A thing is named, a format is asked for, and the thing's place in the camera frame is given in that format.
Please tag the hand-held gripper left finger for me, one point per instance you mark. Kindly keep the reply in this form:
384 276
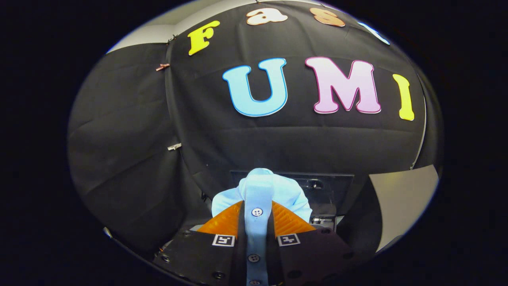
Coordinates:
240 258

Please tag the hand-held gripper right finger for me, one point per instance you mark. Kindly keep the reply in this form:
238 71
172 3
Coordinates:
274 258

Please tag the light blue button shirt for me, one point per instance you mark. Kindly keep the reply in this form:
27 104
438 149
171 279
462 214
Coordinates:
262 186

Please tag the dark washing machine lid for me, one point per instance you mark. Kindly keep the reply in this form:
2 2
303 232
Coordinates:
329 186

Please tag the black backdrop cloth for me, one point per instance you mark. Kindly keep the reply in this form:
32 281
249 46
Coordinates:
285 147

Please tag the silver clip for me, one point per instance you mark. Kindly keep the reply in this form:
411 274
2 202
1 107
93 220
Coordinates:
174 147

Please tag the silver grey box appliance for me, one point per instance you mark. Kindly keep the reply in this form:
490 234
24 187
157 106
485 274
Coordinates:
405 198

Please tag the copper clip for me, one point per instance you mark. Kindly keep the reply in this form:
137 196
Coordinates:
162 66

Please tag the row of black clips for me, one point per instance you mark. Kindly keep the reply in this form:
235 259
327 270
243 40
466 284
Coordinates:
172 39

